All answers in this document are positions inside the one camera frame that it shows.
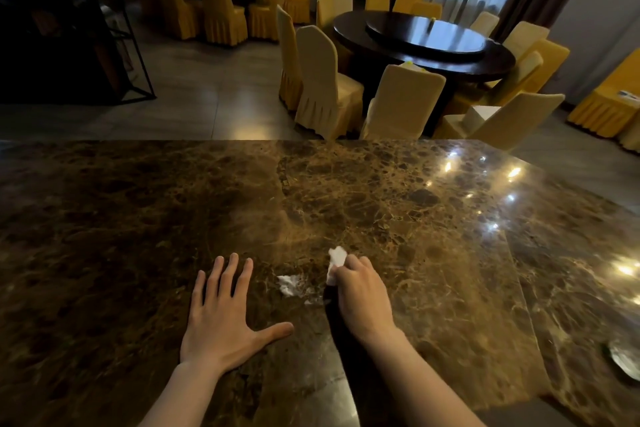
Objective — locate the person's right hand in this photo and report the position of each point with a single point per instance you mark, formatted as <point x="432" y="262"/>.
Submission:
<point x="362" y="304"/>

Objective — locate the person's left hand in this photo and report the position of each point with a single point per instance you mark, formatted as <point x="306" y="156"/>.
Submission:
<point x="217" y="331"/>

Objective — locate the person's left middle finger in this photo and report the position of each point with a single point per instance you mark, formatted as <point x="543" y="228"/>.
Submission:
<point x="229" y="274"/>

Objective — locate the person's left little finger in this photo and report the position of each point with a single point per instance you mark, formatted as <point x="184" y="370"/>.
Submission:
<point x="199" y="289"/>

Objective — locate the person's left thumb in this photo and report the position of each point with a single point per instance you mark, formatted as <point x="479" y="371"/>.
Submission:
<point x="275" y="331"/>

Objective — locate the person's right fingers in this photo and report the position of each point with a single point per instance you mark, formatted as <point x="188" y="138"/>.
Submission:
<point x="352" y="266"/>

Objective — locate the white tissue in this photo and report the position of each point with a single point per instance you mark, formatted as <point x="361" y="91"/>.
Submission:
<point x="337" y="255"/>

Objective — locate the person's left forearm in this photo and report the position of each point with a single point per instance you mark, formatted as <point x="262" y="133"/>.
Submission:
<point x="180" y="399"/>

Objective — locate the person's right forearm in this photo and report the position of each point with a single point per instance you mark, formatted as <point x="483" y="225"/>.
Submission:
<point x="420" y="386"/>

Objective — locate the white foam patch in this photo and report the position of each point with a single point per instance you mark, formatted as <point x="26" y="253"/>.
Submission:
<point x="289" y="285"/>

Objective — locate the dark glass lazy susan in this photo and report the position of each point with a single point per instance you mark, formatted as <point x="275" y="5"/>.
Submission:
<point x="425" y="39"/>

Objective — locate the small table bottle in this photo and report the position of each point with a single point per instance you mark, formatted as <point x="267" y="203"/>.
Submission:
<point x="431" y="24"/>

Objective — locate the black metal shelf rack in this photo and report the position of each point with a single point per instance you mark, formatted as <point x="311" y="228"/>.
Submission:
<point x="50" y="41"/>

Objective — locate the round glass dish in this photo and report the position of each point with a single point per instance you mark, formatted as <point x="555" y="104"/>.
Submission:
<point x="627" y="361"/>

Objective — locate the yellow skirted chair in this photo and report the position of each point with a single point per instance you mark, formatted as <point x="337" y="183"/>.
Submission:
<point x="600" y="106"/>

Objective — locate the pale skirted chair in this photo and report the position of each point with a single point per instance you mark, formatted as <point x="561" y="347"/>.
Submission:
<point x="632" y="136"/>

